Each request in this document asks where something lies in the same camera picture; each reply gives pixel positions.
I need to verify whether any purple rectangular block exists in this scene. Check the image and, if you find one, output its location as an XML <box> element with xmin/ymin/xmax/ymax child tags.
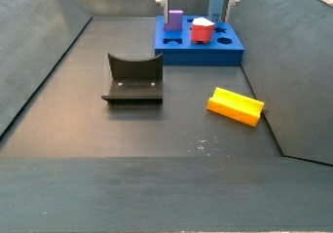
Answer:
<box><xmin>164</xmin><ymin>10</ymin><xmax>184</xmax><ymax>31</ymax></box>

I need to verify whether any black fixture stand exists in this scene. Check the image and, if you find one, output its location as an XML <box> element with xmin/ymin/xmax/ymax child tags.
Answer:
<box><xmin>102</xmin><ymin>55</ymin><xmax>164</xmax><ymax>103</ymax></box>

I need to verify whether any yellow arch block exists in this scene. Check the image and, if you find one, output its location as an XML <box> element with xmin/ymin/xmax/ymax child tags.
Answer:
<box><xmin>207</xmin><ymin>88</ymin><xmax>264</xmax><ymax>127</ymax></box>

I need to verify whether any red pentagon block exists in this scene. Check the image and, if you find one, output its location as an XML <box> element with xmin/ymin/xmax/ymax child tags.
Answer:
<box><xmin>192</xmin><ymin>18</ymin><xmax>215</xmax><ymax>44</ymax></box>

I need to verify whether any blue shape sorter base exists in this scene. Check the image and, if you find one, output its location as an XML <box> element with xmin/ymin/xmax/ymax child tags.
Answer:
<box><xmin>155</xmin><ymin>16</ymin><xmax>245</xmax><ymax>66</ymax></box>

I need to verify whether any light blue tall block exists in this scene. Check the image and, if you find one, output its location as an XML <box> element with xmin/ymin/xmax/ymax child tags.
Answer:
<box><xmin>208</xmin><ymin>0</ymin><xmax>224</xmax><ymax>22</ymax></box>

